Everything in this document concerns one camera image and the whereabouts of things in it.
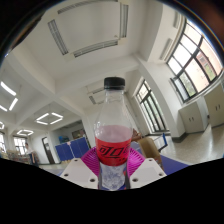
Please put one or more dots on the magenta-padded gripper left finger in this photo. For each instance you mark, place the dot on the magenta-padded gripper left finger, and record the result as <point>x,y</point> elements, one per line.
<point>78,173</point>

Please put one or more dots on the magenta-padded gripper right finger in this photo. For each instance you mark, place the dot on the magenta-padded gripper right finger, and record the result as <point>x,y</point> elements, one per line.
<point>146,173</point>

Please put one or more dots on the clear bottle with red label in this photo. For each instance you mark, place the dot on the clear bottle with red label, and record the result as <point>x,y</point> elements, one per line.
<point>113,146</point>

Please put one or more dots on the brown cardboard box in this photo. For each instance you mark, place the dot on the brown cardboard box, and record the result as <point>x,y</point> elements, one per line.
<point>150,150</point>

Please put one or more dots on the blue partition screens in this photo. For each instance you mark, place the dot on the blue partition screens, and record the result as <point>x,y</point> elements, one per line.
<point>71,150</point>

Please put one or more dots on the blue chair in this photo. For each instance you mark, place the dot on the blue chair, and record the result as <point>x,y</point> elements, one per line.
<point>161,141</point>

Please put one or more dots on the dark door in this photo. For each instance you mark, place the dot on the dark door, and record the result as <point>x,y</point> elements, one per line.
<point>47,150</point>

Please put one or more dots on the person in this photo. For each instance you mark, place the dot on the person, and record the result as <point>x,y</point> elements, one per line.
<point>29,151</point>

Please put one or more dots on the group of ceiling lights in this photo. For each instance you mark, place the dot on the group of ceiling lights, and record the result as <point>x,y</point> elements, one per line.
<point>50,118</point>

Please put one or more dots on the small black framed window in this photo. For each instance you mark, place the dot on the small black framed window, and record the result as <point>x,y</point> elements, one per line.
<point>20,146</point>

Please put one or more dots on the tall black framed window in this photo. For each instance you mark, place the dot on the tall black framed window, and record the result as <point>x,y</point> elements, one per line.
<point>150,106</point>

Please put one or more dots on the white two-door cabinet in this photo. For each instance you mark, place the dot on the white two-door cabinet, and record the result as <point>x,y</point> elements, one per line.
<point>216,106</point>
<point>193,116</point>

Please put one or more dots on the ceiling air conditioner unit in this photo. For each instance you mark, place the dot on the ceiling air conditioner unit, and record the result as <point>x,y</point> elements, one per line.
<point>96,96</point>

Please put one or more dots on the wide black framed window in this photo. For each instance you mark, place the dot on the wide black framed window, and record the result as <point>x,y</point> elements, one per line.
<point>195,63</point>

